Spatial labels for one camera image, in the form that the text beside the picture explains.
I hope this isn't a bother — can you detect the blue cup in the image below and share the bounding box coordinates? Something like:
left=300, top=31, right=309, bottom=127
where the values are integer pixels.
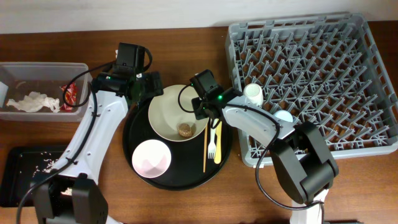
left=274, top=110, right=294, bottom=123

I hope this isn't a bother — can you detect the white cup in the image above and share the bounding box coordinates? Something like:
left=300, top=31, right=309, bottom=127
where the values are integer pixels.
left=243, top=83, right=264, bottom=107

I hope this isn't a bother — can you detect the large white tissue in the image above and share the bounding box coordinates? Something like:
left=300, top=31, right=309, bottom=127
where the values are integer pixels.
left=6, top=91, right=60, bottom=113

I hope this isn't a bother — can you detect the wooden chopstick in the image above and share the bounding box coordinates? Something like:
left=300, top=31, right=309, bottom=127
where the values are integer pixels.
left=203, top=124, right=208, bottom=173

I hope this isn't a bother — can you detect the clear plastic bin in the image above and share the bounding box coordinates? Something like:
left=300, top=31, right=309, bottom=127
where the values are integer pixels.
left=1, top=62, right=88, bottom=122

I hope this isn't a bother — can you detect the white plastic fork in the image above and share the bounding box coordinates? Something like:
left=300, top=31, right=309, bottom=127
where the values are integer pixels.
left=207, top=120, right=216, bottom=159

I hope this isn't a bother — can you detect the pink bowl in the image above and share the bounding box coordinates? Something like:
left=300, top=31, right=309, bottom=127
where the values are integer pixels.
left=131, top=139, right=172, bottom=179

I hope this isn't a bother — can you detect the rice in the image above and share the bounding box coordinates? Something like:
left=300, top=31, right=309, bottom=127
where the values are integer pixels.
left=30, top=151, right=62, bottom=187

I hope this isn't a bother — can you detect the brown cookie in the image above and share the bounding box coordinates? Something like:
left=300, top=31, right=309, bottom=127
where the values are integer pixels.
left=177, top=123, right=194, bottom=138

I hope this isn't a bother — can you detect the grey dishwasher rack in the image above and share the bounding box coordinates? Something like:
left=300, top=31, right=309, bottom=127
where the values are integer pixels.
left=225, top=13, right=397, bottom=159

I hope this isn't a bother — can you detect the beige plate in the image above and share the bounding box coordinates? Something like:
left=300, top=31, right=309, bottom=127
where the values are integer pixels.
left=148, top=85, right=209, bottom=142

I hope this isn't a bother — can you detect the red candy wrapper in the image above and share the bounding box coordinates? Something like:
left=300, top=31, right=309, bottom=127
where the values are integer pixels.
left=60, top=82, right=77, bottom=111

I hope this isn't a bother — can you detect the yellow plastic knife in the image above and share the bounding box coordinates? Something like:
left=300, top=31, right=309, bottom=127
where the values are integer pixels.
left=214, top=121, right=222, bottom=164

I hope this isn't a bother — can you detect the round black serving tray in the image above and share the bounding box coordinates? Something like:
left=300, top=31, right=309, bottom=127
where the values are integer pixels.
left=123, top=87, right=233, bottom=190

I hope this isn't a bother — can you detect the white label on bin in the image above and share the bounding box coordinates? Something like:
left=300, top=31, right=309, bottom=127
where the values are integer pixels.
left=0, top=82, right=9, bottom=108

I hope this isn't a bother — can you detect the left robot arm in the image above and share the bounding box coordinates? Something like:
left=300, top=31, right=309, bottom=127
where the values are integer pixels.
left=16, top=43, right=163, bottom=223

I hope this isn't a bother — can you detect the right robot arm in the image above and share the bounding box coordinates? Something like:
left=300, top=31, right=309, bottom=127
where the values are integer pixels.
left=189, top=70, right=339, bottom=223

